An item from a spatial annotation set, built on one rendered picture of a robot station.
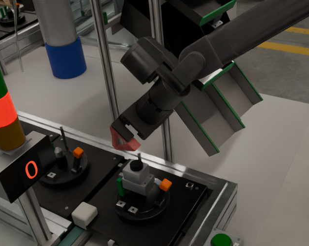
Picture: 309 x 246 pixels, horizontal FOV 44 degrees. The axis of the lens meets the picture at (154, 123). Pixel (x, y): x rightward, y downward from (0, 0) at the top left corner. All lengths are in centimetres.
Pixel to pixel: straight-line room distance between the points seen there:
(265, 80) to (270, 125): 198
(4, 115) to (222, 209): 53
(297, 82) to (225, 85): 218
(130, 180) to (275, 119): 68
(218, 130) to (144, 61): 46
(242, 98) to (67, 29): 83
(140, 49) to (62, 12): 101
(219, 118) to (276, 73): 238
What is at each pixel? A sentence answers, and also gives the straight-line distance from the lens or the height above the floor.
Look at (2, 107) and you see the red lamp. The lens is 66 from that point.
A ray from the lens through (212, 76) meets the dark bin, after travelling 95.
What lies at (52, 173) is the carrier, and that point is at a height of 100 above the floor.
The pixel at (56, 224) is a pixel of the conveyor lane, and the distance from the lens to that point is 97.
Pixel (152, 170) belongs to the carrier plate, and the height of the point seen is 97.
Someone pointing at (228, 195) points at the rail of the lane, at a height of 96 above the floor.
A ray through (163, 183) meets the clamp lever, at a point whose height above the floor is 107.
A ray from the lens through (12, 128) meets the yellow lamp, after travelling 68.
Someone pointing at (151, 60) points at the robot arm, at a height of 137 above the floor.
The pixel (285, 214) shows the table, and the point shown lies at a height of 86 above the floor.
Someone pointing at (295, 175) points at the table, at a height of 86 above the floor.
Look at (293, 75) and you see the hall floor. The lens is 342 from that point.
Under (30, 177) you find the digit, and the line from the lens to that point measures 75.
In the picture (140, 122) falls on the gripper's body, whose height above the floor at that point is 125.
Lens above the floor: 166
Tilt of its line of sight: 36 degrees down
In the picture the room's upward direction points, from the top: 6 degrees counter-clockwise
